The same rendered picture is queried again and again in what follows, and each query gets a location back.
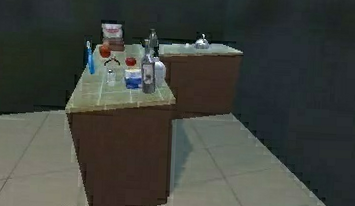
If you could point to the silver kettle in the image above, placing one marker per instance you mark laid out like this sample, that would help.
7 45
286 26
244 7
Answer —
201 43

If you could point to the brown counter with tiled top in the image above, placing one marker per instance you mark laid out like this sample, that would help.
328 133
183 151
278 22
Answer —
116 148

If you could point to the red apple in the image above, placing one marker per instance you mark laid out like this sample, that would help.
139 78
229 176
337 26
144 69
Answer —
130 61

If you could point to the red tomato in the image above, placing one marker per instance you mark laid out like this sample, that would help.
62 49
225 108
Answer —
105 51

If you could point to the dark glass wine bottle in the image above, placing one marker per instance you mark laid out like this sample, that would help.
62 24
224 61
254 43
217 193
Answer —
148 74

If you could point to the black curved utensil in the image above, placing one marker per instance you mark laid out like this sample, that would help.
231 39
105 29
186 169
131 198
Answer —
112 61

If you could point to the blue and white box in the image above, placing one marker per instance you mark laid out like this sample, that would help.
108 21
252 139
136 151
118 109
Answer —
133 78

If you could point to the clear salt shaker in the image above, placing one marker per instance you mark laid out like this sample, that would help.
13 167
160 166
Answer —
111 77

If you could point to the brown cabinet with pale top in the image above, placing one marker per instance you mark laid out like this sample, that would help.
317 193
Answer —
203 82

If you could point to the blue spray bottle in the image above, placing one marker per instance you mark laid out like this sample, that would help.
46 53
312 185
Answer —
90 62

